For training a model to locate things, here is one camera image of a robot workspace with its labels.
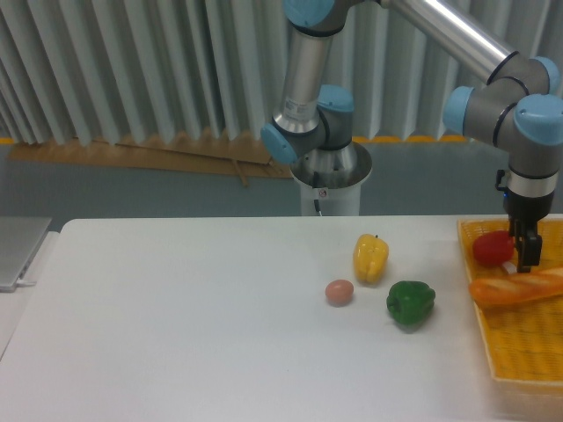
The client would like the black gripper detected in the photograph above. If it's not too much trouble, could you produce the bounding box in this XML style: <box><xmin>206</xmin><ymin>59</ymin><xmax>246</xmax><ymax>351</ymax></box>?
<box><xmin>503</xmin><ymin>192</ymin><xmax>553</xmax><ymax>273</ymax></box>

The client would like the red bell pepper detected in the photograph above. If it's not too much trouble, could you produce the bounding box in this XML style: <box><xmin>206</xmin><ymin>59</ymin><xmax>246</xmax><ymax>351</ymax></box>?
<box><xmin>472</xmin><ymin>230</ymin><xmax>515</xmax><ymax>266</ymax></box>

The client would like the yellow bell pepper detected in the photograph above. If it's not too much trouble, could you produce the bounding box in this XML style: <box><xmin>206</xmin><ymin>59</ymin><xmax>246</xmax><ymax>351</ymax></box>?
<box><xmin>353</xmin><ymin>234</ymin><xmax>389</xmax><ymax>285</ymax></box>

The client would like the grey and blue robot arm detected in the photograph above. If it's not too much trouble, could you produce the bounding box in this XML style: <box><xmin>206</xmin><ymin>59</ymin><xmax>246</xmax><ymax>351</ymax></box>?
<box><xmin>260</xmin><ymin>1</ymin><xmax>562</xmax><ymax>273</ymax></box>

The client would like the yellow woven basket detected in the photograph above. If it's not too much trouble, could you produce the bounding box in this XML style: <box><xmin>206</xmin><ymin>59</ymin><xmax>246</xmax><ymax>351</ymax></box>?
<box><xmin>457</xmin><ymin>218</ymin><xmax>562</xmax><ymax>389</ymax></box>

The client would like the white paper tag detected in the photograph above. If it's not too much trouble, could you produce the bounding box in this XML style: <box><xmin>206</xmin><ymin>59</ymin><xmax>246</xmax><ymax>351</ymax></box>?
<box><xmin>501</xmin><ymin>261</ymin><xmax>518</xmax><ymax>274</ymax></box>

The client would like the baguette bread loaf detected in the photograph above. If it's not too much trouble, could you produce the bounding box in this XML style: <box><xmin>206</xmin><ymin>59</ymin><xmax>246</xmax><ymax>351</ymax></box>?
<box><xmin>469</xmin><ymin>266</ymin><xmax>562</xmax><ymax>307</ymax></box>

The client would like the green bell pepper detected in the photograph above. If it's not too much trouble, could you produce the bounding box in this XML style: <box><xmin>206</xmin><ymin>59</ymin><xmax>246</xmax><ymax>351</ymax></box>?
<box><xmin>386</xmin><ymin>280</ymin><xmax>435</xmax><ymax>326</ymax></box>

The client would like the brown egg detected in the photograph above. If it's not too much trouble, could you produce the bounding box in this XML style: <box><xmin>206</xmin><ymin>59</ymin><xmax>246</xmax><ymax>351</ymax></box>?
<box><xmin>325</xmin><ymin>280</ymin><xmax>355</xmax><ymax>306</ymax></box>

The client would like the brown cardboard sheet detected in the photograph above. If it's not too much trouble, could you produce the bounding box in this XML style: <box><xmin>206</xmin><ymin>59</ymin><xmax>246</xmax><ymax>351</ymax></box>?
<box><xmin>9</xmin><ymin>128</ymin><xmax>291</xmax><ymax>186</ymax></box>

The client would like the silver laptop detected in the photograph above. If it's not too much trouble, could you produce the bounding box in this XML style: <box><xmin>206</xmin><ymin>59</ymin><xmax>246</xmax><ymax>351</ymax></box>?
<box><xmin>1</xmin><ymin>216</ymin><xmax>51</xmax><ymax>293</ymax></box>

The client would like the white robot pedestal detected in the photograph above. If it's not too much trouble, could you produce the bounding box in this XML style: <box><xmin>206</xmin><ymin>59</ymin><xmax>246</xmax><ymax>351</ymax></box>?
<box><xmin>290</xmin><ymin>142</ymin><xmax>372</xmax><ymax>216</ymax></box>

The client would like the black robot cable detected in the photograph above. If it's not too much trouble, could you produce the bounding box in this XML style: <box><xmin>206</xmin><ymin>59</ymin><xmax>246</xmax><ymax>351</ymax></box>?
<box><xmin>312</xmin><ymin>171</ymin><xmax>325</xmax><ymax>217</ymax></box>

